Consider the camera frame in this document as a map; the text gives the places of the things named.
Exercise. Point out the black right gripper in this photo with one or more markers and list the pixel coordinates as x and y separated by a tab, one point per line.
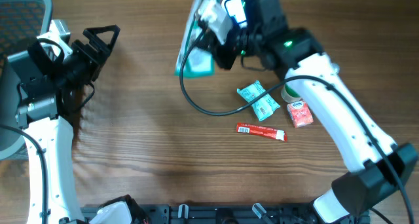
226	60

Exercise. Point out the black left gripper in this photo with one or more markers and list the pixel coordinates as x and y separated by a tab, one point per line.
94	59

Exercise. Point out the green packaged goods bag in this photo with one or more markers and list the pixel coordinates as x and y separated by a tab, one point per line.
199	63

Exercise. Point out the teal tissue packet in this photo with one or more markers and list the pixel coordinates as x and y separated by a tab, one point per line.
263	108

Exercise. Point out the green lid glass jar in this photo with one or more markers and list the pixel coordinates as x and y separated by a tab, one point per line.
289	95

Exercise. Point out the red stick sachet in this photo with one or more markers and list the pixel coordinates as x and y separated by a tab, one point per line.
261	131

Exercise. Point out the red carton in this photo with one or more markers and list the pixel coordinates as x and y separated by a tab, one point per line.
300	113

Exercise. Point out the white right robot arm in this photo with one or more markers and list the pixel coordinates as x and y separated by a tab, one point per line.
377	166

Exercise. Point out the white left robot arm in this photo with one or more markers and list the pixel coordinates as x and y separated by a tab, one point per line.
42	121

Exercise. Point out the white barcode scanner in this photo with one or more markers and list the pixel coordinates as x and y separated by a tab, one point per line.
235	9

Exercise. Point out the grey plastic shopping basket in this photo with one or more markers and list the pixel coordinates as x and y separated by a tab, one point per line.
20	19

